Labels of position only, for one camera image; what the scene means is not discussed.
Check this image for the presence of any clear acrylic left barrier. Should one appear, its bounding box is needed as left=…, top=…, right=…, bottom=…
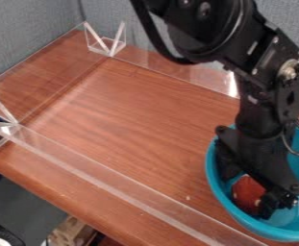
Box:
left=0, top=22, right=88, bottom=126

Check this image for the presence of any clear acrylic back barrier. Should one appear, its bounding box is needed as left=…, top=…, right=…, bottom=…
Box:
left=83, top=22, right=239, bottom=98

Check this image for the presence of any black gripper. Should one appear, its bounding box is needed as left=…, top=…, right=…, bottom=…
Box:
left=215, top=126, right=299, bottom=220

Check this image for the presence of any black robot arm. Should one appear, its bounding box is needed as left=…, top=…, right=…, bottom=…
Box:
left=130, top=0, right=299, bottom=219

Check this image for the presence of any clear acrylic front barrier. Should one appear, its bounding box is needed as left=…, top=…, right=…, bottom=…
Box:
left=0, top=102, right=267, bottom=246

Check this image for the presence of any blue plastic bowl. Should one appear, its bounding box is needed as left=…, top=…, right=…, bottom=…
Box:
left=206, top=127, right=299, bottom=242

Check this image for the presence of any clear acrylic barrier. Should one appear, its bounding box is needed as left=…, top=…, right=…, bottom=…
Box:
left=0, top=102, right=267, bottom=246
left=83, top=22, right=239, bottom=98
left=0, top=22, right=88, bottom=126

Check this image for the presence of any red and white toy mushroom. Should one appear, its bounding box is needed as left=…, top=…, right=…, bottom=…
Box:
left=231, top=175, right=265, bottom=216

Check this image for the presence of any wooden block under table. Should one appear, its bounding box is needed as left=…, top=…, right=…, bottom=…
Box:
left=50, top=216, right=98, bottom=246

